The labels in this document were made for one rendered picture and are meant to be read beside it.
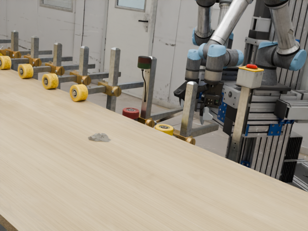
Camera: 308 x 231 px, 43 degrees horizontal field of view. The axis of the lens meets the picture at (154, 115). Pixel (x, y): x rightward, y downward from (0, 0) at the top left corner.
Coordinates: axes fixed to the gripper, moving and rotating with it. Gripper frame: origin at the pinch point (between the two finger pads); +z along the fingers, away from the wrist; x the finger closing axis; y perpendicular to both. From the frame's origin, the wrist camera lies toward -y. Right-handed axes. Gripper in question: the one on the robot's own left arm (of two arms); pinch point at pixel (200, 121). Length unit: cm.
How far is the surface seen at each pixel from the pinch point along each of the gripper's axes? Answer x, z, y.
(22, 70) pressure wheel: 8, -4, -108
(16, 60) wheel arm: 26, -4, -127
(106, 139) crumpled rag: -46, 0, -24
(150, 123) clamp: -3.1, 5.5, -23.6
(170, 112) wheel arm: 20.8, 5.4, -21.8
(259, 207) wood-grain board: -64, 1, 35
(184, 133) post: -11.4, 3.4, -4.0
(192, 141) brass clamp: -11.0, 6.2, 0.1
